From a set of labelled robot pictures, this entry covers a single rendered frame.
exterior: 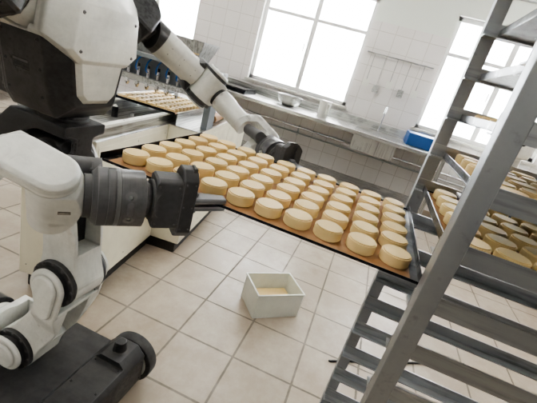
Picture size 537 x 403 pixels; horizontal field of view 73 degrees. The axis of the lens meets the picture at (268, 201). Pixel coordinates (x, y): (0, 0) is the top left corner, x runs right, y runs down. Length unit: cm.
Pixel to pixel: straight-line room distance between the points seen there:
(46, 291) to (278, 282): 147
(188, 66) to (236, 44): 417
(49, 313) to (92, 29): 75
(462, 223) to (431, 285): 10
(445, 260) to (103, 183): 48
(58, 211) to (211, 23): 509
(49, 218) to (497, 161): 59
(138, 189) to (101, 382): 101
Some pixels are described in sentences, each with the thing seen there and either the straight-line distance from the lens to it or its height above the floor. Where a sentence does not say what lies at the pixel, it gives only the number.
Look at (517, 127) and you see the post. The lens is 53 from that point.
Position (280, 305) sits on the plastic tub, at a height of 8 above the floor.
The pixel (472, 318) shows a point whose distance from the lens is 64.
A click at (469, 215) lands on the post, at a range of 54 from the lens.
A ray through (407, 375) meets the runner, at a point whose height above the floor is 60.
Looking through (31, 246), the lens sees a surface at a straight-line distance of 204.
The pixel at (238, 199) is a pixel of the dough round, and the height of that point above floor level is 109.
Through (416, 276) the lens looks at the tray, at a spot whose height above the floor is 107.
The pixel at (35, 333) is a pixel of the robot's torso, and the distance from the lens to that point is 138.
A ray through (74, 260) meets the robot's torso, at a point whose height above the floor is 70.
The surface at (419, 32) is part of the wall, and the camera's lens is 500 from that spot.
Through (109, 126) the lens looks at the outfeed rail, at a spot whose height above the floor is 89.
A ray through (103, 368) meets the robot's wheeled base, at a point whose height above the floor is 19.
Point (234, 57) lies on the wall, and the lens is 536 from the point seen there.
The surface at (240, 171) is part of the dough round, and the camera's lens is 78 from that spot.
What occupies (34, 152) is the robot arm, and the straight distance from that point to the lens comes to 57.
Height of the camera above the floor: 132
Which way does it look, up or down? 20 degrees down
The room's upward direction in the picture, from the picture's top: 16 degrees clockwise
